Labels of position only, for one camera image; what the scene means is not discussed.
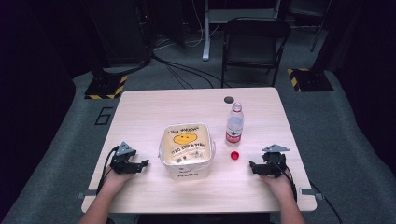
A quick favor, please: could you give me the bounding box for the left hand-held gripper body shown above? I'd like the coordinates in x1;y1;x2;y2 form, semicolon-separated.
109;141;138;175

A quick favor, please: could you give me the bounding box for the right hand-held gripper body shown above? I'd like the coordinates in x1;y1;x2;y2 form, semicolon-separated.
261;143;290;179

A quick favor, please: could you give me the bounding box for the person's left hand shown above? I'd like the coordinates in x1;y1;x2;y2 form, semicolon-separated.
101;165;135;191

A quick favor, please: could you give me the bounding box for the person's right hand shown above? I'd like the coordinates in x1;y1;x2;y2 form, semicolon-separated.
259;173;295;198

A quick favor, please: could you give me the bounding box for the clear plastic water bottle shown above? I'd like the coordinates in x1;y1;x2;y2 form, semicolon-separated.
225;102;245;147

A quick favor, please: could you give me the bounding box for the beige lidded storage box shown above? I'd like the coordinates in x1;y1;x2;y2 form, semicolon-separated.
158;122;217;181

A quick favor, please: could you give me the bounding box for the grey table clamp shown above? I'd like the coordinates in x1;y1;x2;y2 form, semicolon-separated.
298;187;325;201
76;189;98;201

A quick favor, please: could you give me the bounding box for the black striped stand base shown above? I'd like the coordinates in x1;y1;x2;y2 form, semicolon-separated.
84;68;129;101
286;67;334;93

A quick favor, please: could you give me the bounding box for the black folding chair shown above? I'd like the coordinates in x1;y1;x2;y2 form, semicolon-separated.
220;16;292;89

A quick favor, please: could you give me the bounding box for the dark equipment cabinet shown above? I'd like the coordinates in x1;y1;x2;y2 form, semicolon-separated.
86;0;154;69

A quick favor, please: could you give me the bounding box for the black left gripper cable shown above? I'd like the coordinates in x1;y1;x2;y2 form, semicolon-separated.
95;145;121;196

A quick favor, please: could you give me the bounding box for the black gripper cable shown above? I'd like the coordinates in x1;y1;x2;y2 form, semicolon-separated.
95;145;121;196
270;157;299;202

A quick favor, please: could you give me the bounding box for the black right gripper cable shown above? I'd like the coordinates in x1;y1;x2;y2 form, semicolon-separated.
270;157;299;202

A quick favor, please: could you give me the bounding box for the black floor cable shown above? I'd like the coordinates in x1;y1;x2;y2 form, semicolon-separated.
151;53;233;90

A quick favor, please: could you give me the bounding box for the white floor cable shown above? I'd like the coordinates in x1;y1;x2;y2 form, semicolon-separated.
181;0;222;49

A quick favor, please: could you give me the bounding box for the white desk frame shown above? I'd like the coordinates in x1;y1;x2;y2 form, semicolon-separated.
201;0;283;62

